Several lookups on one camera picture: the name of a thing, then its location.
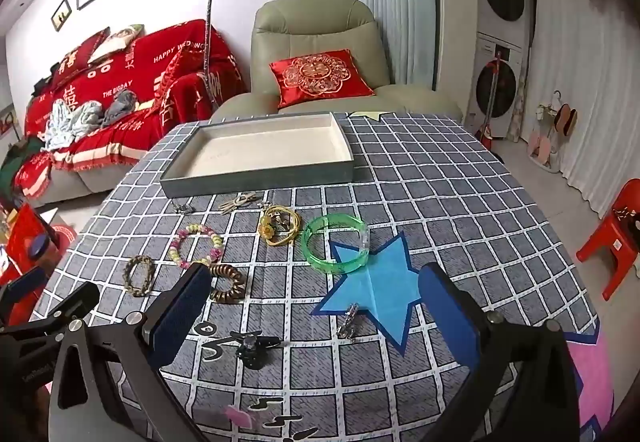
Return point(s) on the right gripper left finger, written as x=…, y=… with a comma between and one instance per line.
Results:
x=172, y=314

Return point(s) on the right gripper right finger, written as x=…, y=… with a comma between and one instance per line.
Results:
x=454, y=312

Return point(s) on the silver heart pendant brooch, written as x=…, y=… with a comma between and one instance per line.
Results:
x=183, y=208

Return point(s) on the silver crystal hair clip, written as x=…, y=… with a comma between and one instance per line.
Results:
x=349, y=327

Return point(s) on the green translucent bangle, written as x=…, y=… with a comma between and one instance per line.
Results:
x=344, y=258

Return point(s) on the grey jewelry tray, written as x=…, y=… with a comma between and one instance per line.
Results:
x=280, y=151

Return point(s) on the blue star sticker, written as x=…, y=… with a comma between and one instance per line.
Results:
x=385, y=290

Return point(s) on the black hair claw clip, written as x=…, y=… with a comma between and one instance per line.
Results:
x=253, y=348

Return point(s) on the pink star sticker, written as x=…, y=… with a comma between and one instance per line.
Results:
x=592, y=371

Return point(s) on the red plastic stool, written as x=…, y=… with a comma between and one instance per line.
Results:
x=618, y=233

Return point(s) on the red broom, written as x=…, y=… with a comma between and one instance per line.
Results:
x=488, y=82

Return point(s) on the pile of grey clothes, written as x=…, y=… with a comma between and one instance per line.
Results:
x=64, y=126

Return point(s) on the sofa with red blanket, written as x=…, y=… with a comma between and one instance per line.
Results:
x=109, y=101

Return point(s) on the yellow star sticker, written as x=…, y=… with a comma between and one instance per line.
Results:
x=374, y=115

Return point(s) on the slipper rack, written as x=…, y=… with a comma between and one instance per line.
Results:
x=556, y=122

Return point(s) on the red embroidered cushion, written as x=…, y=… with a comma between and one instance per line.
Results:
x=317, y=77

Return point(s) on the green leather armchair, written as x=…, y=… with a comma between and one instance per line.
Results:
x=288, y=28

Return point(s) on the white curtain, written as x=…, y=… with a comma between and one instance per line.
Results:
x=588, y=51

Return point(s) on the phone holder stand pole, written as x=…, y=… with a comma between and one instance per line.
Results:
x=207, y=49

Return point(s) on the small picture frame left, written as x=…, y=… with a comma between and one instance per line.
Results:
x=60, y=15

